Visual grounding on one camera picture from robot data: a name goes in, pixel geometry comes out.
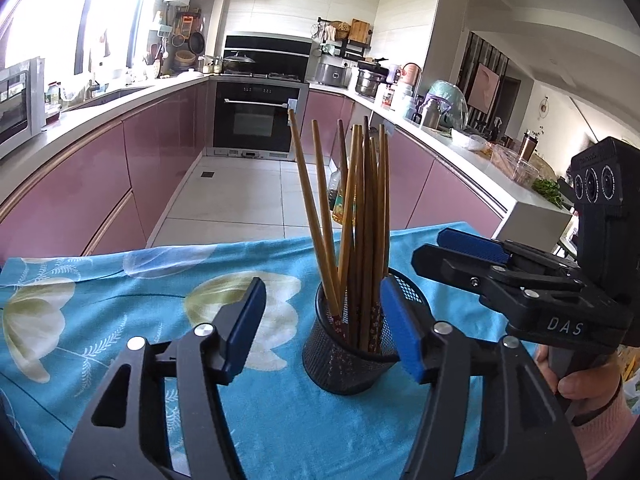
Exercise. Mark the green food cover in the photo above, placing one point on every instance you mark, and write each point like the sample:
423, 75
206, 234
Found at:
447, 102

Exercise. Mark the blue floral tablecloth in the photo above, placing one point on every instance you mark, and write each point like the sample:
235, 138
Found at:
280, 410

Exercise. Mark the hanging utensil rack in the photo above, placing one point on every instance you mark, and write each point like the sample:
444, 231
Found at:
182, 40

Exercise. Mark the kitchen window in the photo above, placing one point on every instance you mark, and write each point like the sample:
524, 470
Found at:
60, 10

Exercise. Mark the built-in black oven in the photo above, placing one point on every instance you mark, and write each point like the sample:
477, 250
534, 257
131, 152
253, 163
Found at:
255, 120

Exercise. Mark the white kitchen countertop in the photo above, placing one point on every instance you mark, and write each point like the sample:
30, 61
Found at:
80, 122

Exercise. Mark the white bottle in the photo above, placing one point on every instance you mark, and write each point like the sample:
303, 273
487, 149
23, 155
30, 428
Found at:
403, 99

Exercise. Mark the white microwave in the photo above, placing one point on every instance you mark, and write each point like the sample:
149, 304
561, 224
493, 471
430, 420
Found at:
17, 105

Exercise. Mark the wok with lid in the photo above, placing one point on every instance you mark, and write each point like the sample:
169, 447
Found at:
239, 62

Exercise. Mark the white bowl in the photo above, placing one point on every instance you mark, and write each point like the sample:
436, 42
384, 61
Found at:
470, 140

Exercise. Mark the clear plastic food container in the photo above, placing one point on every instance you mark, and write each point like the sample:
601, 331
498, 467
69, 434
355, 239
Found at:
515, 167

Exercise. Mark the black wall rack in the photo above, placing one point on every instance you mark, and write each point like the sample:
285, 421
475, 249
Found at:
345, 47

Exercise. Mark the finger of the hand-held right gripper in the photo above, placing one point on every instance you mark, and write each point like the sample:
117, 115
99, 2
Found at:
470, 245
445, 266

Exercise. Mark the bundle of wooden chopsticks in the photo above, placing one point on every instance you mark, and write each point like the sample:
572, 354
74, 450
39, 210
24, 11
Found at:
370, 210

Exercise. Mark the black range hood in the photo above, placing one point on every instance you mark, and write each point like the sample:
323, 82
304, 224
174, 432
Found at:
267, 50

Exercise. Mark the black mesh utensil holder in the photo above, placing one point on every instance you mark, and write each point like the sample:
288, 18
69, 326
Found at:
340, 365

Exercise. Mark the wooden cutting board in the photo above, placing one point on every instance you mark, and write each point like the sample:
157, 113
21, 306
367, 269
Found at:
360, 31

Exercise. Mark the green leafy vegetables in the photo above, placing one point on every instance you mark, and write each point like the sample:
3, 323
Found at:
549, 192

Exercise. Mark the framed wall picture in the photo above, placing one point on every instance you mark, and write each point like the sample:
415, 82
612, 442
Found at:
486, 87

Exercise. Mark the steel kettle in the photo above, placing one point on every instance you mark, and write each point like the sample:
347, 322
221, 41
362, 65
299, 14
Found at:
431, 115

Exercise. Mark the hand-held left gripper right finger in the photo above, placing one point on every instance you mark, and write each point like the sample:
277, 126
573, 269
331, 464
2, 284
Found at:
402, 330

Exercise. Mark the steel stock pot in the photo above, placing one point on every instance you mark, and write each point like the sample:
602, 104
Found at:
370, 84

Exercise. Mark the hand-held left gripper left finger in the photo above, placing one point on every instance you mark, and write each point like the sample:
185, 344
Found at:
245, 330

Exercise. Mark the copper tumbler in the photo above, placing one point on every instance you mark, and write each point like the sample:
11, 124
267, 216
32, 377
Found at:
527, 146

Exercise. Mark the person's right hand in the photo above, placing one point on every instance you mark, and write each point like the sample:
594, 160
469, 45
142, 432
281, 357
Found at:
587, 385

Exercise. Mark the round wall clock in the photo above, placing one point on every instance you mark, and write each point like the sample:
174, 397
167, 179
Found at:
544, 107

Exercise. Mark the silver rice cooker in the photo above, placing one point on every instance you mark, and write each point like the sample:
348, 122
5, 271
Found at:
332, 75

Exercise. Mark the pink kettle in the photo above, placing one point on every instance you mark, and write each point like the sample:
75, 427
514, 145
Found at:
411, 76

